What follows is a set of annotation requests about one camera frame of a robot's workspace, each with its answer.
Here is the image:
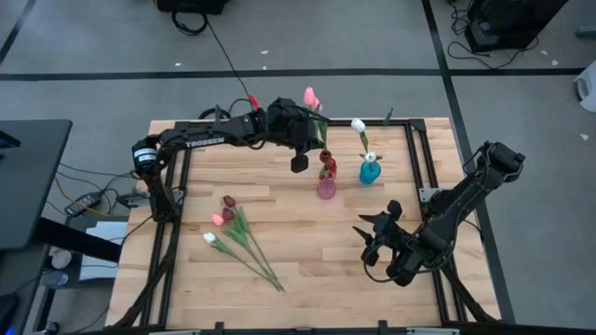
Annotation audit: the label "white plastic object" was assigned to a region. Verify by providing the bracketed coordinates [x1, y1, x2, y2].
[574, 60, 596, 114]

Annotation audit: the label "black equipment case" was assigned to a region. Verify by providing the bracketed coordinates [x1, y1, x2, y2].
[155, 0, 230, 16]

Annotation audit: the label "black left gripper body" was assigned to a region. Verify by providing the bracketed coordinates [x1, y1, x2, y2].
[272, 96, 312, 174]

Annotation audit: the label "large black equipment box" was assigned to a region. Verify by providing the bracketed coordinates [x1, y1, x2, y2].
[464, 0, 570, 53]

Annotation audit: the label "black cable bundle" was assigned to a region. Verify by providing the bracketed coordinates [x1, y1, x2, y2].
[109, 222, 183, 329]
[426, 260, 502, 325]

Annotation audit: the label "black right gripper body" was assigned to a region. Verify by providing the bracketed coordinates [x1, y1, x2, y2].
[361, 200, 406, 267]

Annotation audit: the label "black desk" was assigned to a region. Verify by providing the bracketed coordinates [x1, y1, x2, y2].
[0, 119, 74, 251]

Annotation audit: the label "blue glass vase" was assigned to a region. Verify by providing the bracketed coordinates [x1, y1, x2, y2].
[359, 160, 383, 186]

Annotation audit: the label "white round cup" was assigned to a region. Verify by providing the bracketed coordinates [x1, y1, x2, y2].
[50, 249, 73, 270]

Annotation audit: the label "long black floor cable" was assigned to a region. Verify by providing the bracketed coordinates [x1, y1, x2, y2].
[170, 11, 255, 101]

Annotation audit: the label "white sheet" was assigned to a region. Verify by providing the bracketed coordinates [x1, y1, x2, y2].
[77, 220, 129, 282]

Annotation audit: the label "black power adapter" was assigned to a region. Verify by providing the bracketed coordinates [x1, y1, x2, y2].
[63, 191, 102, 218]
[115, 191, 150, 209]

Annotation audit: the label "yellow cable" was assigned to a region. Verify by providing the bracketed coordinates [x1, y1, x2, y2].
[53, 175, 113, 218]

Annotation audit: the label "tangled black cables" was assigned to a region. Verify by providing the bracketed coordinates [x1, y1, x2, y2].
[446, 0, 541, 71]

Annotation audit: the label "black slanted beam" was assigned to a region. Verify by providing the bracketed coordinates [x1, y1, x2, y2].
[33, 217, 124, 263]

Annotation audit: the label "black metal table frame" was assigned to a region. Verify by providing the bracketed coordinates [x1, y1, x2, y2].
[139, 106, 471, 335]

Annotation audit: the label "pink glass vase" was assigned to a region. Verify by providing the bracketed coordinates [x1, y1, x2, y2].
[316, 179, 337, 201]

